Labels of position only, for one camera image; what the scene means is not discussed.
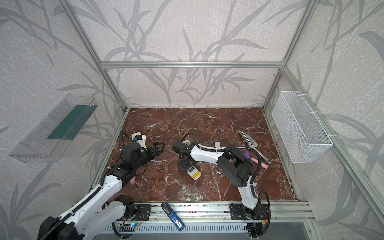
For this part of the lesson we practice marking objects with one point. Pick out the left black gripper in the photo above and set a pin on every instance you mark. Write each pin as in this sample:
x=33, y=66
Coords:
x=153, y=150

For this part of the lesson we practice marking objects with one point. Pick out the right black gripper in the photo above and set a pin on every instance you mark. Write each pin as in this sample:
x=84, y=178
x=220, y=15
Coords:
x=186, y=163

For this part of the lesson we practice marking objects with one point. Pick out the white remote red keypad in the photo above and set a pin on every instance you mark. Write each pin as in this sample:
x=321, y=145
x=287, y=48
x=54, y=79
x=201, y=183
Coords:
x=194, y=173

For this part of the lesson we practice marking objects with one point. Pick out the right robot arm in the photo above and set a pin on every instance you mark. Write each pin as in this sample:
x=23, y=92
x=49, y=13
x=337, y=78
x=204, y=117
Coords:
x=236, y=167

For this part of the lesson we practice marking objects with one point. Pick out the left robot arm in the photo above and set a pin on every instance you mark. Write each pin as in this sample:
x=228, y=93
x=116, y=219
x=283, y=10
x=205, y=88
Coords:
x=86, y=219

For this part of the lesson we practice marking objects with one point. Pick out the pink chalk stick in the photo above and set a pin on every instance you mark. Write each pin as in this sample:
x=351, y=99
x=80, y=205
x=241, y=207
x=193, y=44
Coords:
x=133, y=181

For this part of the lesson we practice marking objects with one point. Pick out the metal tongs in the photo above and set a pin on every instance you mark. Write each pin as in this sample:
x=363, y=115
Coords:
x=252, y=144

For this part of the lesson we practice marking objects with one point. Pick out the purple pink garden fork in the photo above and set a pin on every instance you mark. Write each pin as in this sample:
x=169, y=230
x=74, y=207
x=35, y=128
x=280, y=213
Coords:
x=248, y=155

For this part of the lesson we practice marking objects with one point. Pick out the blue black utility knife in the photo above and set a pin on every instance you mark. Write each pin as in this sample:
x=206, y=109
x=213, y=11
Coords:
x=172, y=216

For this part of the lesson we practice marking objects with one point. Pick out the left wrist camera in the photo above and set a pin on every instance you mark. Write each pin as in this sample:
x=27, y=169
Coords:
x=141, y=139

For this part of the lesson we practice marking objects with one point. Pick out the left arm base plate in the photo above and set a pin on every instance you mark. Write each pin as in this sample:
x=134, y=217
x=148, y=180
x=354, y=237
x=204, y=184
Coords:
x=143, y=212

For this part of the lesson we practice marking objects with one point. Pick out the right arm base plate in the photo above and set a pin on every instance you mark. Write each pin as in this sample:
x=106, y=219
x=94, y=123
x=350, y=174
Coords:
x=240, y=212

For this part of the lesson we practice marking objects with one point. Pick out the clear plastic wall bin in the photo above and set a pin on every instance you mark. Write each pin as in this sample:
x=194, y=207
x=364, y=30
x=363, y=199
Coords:
x=48, y=141

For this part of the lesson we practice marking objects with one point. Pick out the white wire mesh basket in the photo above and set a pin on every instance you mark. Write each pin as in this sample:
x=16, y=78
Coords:
x=303, y=135

